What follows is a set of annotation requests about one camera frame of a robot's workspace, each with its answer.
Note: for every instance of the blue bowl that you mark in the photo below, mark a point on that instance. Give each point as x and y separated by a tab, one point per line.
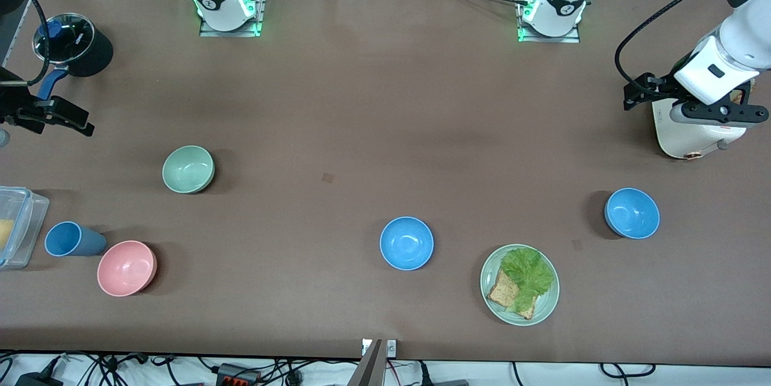
406	243
632	212

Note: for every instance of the blue cup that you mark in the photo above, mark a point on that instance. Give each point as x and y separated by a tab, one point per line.
75	240

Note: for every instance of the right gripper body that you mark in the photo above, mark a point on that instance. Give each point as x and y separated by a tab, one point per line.
13	110

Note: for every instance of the glass lid blue knob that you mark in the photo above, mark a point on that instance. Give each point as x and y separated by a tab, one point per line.
69	37

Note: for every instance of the pink bowl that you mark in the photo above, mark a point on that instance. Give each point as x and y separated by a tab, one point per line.
126	268

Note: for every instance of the green lettuce leaf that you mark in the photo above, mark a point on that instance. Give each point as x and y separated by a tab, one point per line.
527	274

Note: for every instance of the green plate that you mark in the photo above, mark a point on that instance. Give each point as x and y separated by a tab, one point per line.
545	305

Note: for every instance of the yellow item in container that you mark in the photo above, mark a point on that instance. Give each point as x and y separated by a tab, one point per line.
5	234

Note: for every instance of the grey metal bracket bar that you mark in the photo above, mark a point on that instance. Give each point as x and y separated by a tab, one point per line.
373	365

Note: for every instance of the cream white toaster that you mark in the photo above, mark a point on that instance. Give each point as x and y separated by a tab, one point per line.
680	139

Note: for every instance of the brown bread slice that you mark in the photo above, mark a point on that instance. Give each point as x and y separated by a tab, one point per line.
501	294

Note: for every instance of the black power adapter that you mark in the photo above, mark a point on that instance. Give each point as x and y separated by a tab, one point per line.
36	380

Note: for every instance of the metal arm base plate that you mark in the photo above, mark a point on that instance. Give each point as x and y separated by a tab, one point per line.
260	0
572	38

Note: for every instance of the green bowl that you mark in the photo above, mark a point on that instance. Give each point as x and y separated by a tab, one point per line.
188	169

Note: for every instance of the clear plastic container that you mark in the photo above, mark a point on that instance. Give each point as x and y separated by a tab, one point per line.
24	223

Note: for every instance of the black orange power strip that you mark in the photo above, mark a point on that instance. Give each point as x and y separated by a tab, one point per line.
238	375

